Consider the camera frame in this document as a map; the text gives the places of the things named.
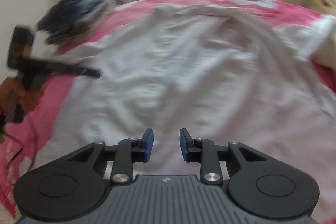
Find blue folded jeans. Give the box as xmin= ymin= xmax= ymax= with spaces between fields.
xmin=66 ymin=0 xmax=108 ymax=25

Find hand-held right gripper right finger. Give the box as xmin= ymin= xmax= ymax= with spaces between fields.
xmin=179 ymin=128 xmax=267 ymax=185

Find white button shirt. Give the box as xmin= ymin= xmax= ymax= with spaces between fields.
xmin=50 ymin=2 xmax=336 ymax=224

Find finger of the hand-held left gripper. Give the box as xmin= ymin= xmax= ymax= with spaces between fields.
xmin=51 ymin=61 xmax=102 ymax=81

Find person's left hand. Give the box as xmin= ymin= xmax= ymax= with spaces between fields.
xmin=0 ymin=76 xmax=40 ymax=112

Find stack of folded dark clothes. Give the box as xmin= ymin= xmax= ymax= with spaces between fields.
xmin=46 ymin=11 xmax=112 ymax=45

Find cream garment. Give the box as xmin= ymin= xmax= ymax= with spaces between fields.
xmin=314 ymin=17 xmax=336 ymax=70

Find pink floral blanket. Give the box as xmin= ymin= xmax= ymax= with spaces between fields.
xmin=0 ymin=0 xmax=336 ymax=224

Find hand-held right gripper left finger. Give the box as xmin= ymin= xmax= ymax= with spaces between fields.
xmin=67 ymin=128 xmax=154 ymax=185

